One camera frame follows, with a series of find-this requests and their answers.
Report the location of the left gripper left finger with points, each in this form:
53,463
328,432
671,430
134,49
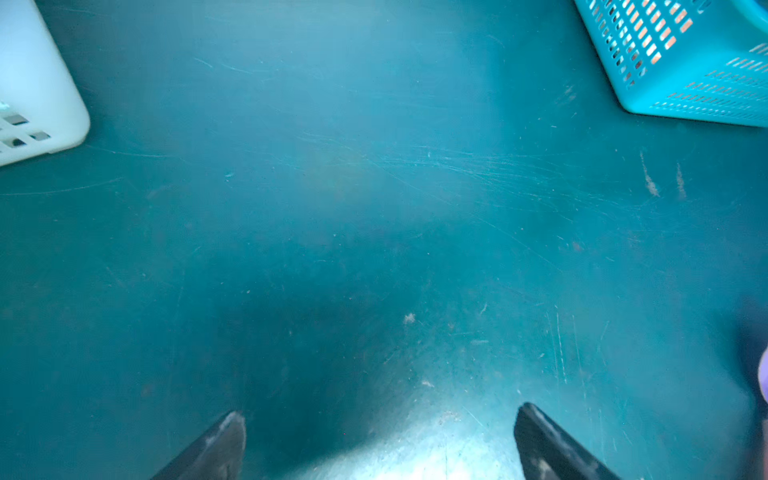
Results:
217,454

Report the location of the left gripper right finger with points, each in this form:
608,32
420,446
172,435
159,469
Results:
547,451

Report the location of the white plastic basket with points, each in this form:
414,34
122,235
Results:
42,111

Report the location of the orange bunny pattern towel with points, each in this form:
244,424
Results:
646,29

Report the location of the purple pink toy scoop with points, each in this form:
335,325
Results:
762,373

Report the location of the teal plastic basket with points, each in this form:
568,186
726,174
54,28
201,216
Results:
716,71

